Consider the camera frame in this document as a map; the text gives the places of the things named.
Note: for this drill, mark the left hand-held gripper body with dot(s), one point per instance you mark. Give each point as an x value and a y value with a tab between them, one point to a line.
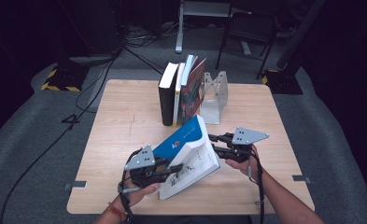
140	160

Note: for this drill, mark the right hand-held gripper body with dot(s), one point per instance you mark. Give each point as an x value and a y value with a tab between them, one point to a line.
245	137

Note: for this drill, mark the white expandable book stand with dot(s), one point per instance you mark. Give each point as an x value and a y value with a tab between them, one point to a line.
214	109

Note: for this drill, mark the blue paperback book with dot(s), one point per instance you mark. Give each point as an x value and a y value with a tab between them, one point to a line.
187	137

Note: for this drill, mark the red and blue illustrated book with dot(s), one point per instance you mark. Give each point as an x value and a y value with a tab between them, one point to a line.
193	93

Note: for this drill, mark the yellow book with white spine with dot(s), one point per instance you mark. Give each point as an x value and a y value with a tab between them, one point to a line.
178	93

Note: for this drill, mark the person's right hand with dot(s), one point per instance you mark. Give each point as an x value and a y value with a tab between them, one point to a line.
238	165

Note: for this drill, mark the person's left hand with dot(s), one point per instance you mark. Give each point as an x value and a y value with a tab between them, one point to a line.
137	194

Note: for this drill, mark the black yellow-striped stand base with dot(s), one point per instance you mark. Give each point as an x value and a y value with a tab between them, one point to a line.
64	79
284	84

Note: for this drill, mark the black book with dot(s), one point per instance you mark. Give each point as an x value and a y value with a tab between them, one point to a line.
167	99

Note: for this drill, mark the black metal chair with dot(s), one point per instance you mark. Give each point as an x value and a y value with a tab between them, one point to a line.
252	25

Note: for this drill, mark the dark slanted pole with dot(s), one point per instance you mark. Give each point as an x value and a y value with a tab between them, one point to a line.
299	34

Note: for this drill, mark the dark equipment cabinet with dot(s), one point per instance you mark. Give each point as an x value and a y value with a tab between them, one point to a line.
94	31

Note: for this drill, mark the small metal table bracket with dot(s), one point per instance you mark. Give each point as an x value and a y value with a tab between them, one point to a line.
75	185
301	179

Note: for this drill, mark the white metal table frame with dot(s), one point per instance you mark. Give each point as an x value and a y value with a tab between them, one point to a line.
179	31

